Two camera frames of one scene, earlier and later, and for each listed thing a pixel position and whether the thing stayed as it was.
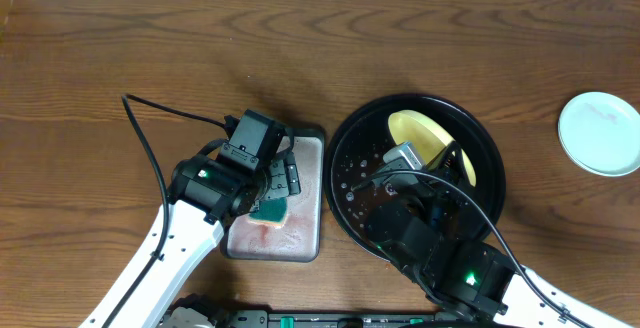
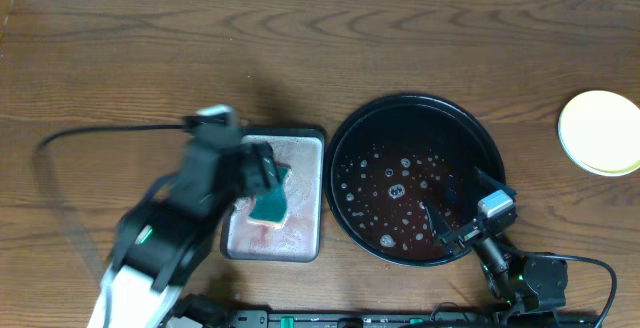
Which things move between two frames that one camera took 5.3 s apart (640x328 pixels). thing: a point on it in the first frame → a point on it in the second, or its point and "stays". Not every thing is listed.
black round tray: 356,155 stays
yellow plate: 428,137 → 600,130
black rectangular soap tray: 300,238 stays
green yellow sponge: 271,212 stays
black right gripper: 440,190 → 462,240
